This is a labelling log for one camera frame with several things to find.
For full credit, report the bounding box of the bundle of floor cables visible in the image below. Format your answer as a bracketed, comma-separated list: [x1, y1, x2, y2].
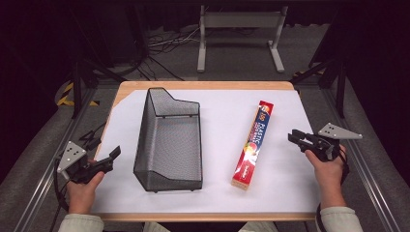
[146, 26, 201, 55]

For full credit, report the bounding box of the black clamp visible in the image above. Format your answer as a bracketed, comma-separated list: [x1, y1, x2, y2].
[78, 121, 108, 152]

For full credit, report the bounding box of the aluminium rail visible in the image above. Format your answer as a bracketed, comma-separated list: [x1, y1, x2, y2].
[12, 86, 99, 232]
[321, 87, 404, 232]

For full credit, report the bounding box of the white paper-covered wooden board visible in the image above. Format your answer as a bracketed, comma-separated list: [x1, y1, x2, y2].
[91, 89, 322, 215]

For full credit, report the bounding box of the person's left hand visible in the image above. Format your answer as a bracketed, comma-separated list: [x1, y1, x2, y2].
[66, 159, 106, 215]

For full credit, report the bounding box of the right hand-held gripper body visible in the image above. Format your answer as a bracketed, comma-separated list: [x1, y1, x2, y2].
[302, 122, 364, 162]

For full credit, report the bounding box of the white metal stand frame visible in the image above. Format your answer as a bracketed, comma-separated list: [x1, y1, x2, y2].
[196, 4, 289, 73]

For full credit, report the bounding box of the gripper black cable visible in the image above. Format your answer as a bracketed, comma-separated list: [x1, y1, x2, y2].
[314, 150, 351, 228]
[52, 157, 71, 214]

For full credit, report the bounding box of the yellow black striped tape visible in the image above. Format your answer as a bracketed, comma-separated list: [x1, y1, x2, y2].
[56, 81, 101, 107]

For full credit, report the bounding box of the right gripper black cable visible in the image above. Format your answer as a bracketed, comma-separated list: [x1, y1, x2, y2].
[314, 150, 351, 228]

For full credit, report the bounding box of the black wire mesh basket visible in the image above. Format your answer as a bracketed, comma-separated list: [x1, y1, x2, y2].
[132, 87, 204, 194]

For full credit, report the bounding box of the black tripod stand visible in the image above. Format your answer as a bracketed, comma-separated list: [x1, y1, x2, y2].
[71, 57, 128, 120]
[290, 56, 348, 119]

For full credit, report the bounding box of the red plastic wrap box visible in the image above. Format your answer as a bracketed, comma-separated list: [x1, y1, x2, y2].
[230, 100, 276, 191]

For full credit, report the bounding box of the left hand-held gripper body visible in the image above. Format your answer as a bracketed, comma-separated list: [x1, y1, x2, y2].
[56, 140, 114, 186]

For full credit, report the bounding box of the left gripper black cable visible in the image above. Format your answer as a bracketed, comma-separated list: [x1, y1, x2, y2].
[52, 157, 71, 214]

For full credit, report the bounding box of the person's right hand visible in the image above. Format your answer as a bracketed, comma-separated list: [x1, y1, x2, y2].
[305, 144, 348, 210]

